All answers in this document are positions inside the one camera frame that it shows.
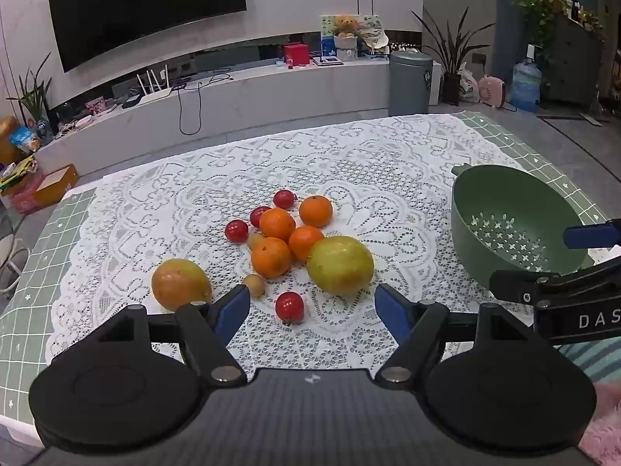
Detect orange cardboard box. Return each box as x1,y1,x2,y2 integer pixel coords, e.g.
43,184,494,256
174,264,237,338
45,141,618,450
29,164,78,205

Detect orange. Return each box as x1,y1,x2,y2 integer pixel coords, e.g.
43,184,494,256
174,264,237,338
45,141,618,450
259,207,297,241
251,237,292,279
299,195,334,228
288,226,325,263

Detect thin-leaved potted plant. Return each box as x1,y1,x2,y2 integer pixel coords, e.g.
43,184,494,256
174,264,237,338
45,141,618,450
7,53,53,127

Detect green checked tablecloth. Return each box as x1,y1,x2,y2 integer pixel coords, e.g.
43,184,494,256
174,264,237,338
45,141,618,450
0,109,621,418

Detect teal striped cloth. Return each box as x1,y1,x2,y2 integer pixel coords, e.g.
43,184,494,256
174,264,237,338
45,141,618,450
558,339,621,380

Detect pink heater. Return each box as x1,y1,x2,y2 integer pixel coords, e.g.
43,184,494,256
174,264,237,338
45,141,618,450
478,74,508,106

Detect colourful picture board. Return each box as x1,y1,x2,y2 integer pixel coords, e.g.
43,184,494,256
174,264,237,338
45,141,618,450
320,14,384,54

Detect white router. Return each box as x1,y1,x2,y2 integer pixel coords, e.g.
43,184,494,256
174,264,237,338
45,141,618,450
136,65,174,106

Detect black cable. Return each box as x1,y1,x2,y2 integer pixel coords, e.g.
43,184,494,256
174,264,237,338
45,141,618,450
177,74,234,135

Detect white television console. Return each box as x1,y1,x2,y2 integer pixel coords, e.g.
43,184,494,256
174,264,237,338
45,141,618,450
29,56,442,178

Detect white plastic bag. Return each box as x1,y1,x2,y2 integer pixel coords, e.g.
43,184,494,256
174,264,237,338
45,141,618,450
458,63,481,103

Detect black television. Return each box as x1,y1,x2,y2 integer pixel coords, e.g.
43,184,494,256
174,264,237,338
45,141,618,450
47,0,248,73

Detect blue snack bag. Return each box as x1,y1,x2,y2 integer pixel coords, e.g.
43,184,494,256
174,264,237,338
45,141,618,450
10,126,42,153

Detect long-leaved potted plant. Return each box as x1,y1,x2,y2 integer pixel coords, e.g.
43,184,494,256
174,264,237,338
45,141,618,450
411,7,496,106

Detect white knitted pot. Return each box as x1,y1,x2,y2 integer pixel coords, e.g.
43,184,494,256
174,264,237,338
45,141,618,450
336,34,359,62

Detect white lace tablecloth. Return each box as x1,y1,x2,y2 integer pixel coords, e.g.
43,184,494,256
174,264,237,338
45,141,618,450
46,114,590,384

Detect green trailing vine plant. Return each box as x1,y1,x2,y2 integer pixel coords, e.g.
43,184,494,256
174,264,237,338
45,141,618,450
507,0,566,59

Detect red box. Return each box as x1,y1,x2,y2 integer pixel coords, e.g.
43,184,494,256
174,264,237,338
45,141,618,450
283,43,310,67

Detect grey cabinet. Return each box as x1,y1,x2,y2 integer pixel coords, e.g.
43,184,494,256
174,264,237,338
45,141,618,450
543,14,607,105

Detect pink fluffy cloth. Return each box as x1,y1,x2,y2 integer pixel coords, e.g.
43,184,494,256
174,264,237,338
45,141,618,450
577,381,621,466

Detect blue water jug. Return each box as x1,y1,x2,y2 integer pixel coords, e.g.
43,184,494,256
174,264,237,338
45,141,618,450
511,58,543,113

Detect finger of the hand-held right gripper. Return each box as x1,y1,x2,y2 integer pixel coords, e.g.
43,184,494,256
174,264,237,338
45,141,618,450
489,252,621,308
563,219,621,249

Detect green colander bowl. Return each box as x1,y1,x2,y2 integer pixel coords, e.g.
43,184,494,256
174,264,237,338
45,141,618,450
451,163,595,275

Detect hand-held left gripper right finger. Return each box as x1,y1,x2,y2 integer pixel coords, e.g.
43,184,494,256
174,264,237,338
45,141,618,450
375,282,534,383

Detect yellow-green mango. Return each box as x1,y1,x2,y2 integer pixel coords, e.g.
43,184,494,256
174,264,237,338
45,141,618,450
306,235,375,296

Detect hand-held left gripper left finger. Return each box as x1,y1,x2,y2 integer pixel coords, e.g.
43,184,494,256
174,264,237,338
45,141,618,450
94,284,252,385

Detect grey trash can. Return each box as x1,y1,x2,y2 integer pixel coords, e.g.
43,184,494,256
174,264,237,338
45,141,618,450
389,50,434,116

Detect red-orange mango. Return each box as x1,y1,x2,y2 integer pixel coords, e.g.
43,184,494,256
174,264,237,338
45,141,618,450
151,258,213,312

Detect white paper fan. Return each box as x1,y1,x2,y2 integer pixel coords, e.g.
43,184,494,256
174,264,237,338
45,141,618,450
364,29,390,54

